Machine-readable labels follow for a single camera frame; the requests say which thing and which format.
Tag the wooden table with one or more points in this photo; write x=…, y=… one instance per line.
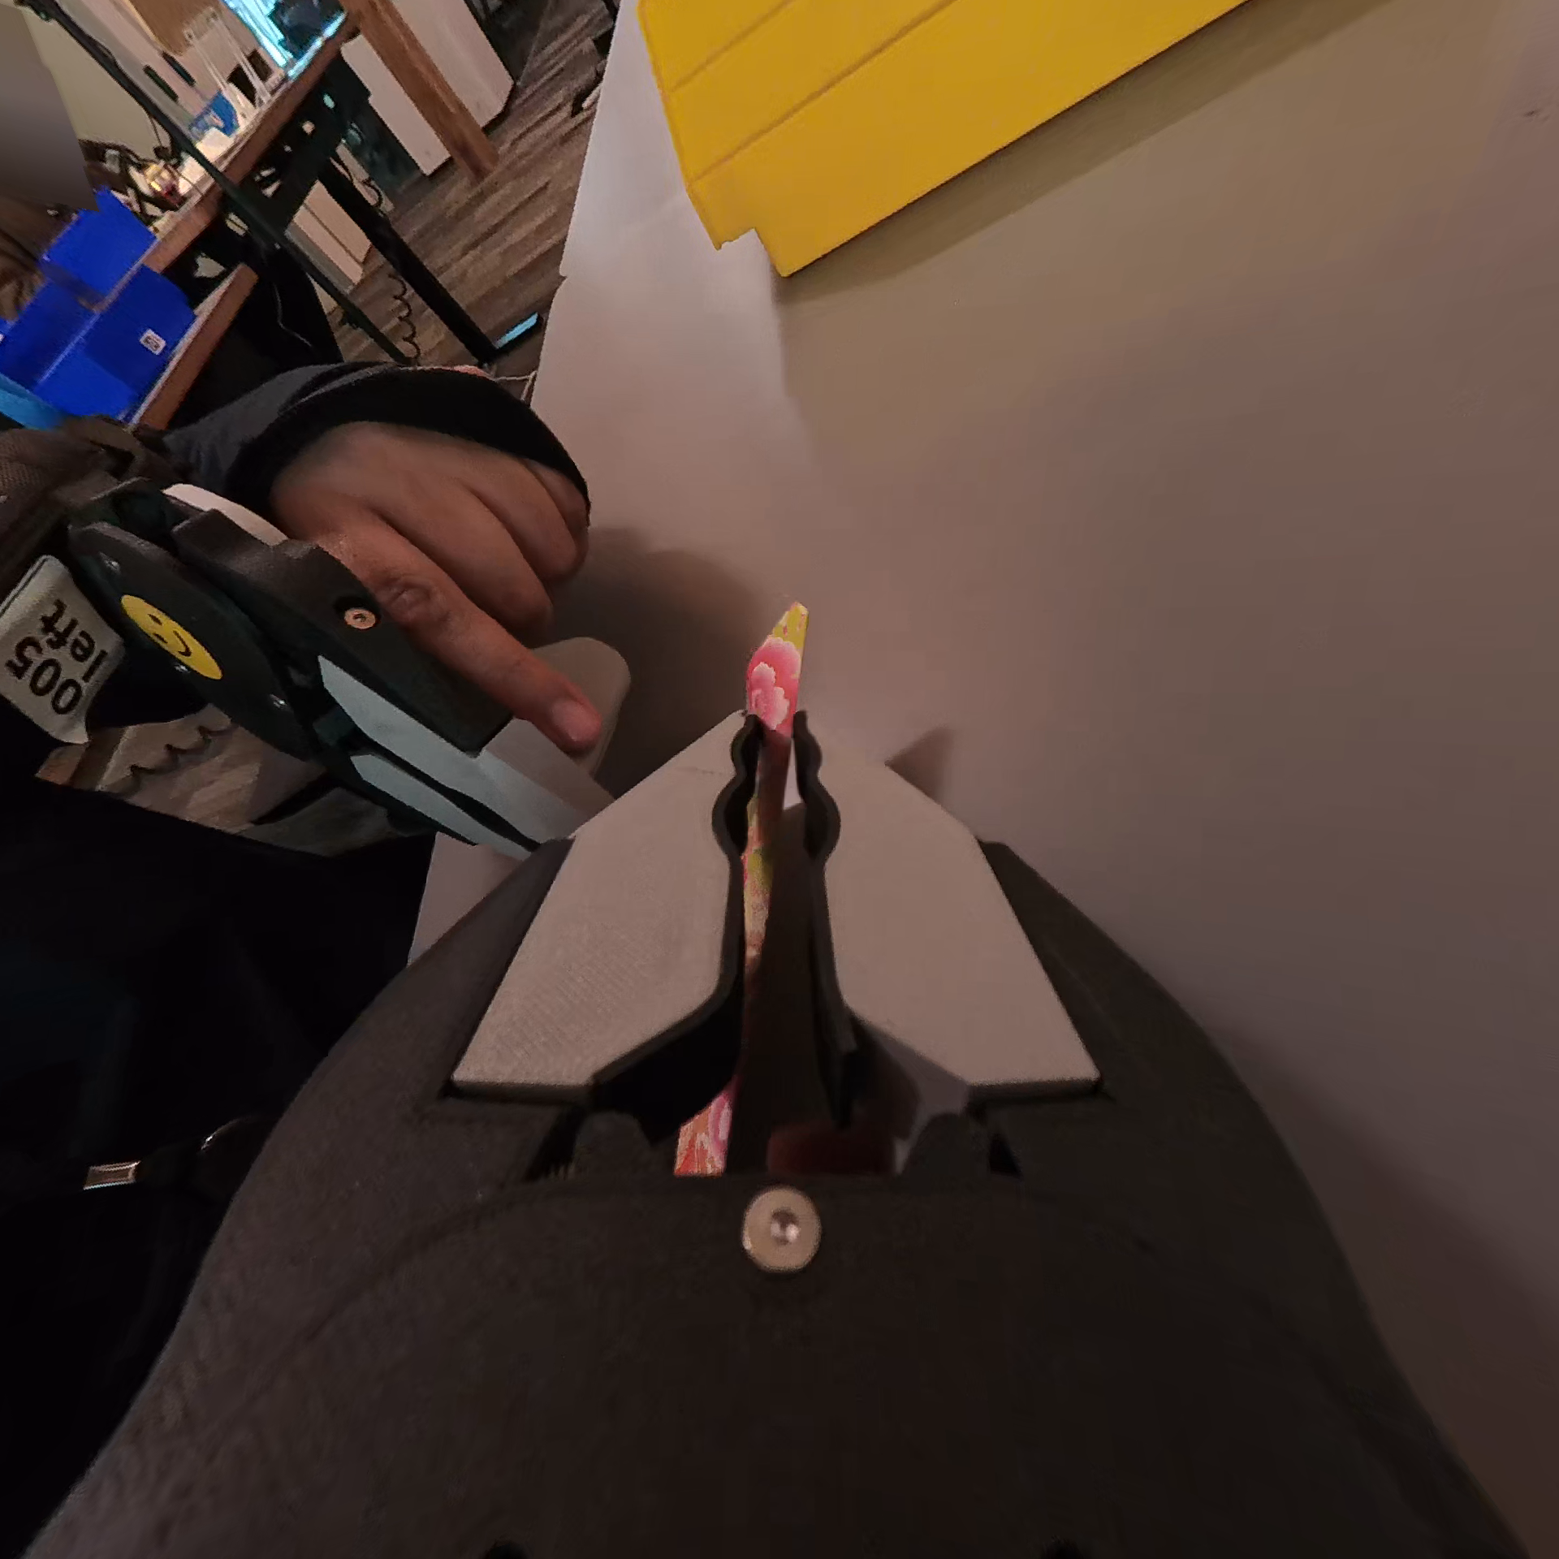
x=427, y=85

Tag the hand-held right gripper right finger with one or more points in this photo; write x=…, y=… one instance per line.
x=950, y=962

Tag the person's left forearm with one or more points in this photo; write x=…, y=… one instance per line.
x=402, y=407

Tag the metal badge reel clip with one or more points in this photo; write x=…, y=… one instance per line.
x=232, y=1157

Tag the black stand pole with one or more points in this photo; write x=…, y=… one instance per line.
x=207, y=170

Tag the yellow plastic bin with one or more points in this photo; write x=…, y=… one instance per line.
x=878, y=108

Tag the brown bag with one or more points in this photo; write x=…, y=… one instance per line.
x=60, y=474

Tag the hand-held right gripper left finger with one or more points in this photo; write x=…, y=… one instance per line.
x=610, y=949

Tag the person's left hand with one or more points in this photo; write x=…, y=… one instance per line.
x=451, y=523

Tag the blue plastic bin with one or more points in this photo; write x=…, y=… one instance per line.
x=109, y=340
x=98, y=244

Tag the floral origami paper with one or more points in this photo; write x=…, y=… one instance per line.
x=773, y=682

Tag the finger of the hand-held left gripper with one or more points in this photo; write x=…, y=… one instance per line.
x=427, y=792
x=487, y=772

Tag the white cabinet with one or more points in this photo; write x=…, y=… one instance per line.
x=469, y=54

